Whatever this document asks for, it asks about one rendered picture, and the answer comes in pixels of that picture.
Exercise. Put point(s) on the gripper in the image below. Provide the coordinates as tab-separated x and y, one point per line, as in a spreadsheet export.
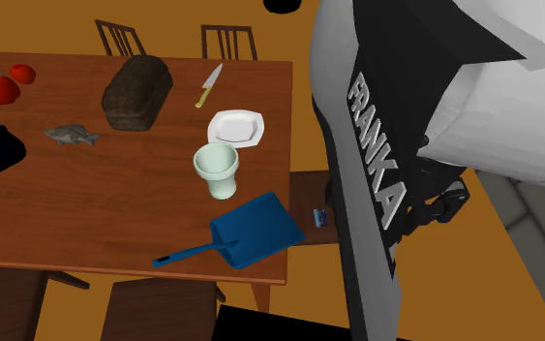
439	193

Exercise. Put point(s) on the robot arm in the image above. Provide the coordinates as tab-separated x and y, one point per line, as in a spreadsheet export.
489	118

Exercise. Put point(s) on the small blue object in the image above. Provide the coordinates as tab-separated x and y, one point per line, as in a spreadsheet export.
320	218

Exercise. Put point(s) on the blue dustpan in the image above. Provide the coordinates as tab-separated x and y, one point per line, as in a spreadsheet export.
255	231

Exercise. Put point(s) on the white plate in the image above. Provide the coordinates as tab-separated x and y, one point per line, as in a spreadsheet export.
235	127

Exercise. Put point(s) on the pale green cup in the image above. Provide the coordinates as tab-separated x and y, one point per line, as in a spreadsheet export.
220	182

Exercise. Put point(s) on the dark wooden chair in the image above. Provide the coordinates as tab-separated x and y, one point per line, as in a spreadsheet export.
7	307
158	311
228	42
118	40

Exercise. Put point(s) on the dark brown bread loaf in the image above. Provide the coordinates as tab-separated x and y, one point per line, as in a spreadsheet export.
135	94

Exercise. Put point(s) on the brown wooden dining table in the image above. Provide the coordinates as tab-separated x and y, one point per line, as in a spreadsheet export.
111	212

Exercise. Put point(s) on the grey fish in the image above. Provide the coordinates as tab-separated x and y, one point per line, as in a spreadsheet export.
70	134

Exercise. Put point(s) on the small red tomato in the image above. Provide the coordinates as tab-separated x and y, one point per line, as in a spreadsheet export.
23	73

